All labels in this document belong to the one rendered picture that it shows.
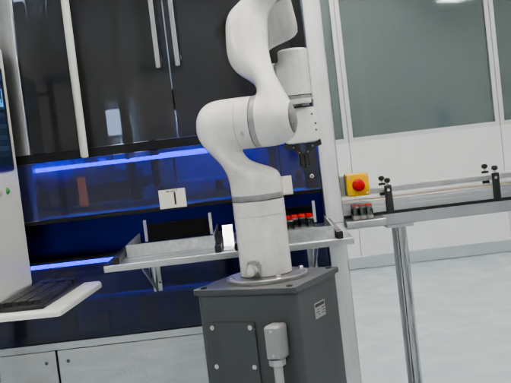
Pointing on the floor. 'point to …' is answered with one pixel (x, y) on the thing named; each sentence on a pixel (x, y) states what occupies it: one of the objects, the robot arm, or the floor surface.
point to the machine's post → (331, 179)
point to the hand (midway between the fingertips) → (304, 161)
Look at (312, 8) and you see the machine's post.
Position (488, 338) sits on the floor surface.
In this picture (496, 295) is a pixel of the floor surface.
